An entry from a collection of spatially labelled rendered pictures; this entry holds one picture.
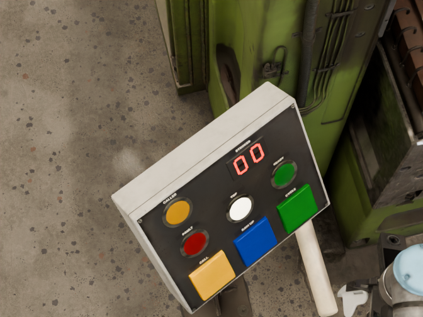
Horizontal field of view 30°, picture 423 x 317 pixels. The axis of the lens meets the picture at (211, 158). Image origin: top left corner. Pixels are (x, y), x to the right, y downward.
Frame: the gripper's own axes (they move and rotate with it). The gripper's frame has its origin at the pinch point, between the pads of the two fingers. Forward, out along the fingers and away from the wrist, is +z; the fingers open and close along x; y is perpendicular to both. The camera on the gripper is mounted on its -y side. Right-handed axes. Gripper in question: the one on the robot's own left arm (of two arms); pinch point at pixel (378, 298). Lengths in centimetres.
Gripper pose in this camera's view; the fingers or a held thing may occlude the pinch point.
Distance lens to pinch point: 152.1
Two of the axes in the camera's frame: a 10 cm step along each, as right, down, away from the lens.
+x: 9.9, 1.5, -0.6
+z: 0.0, 3.5, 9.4
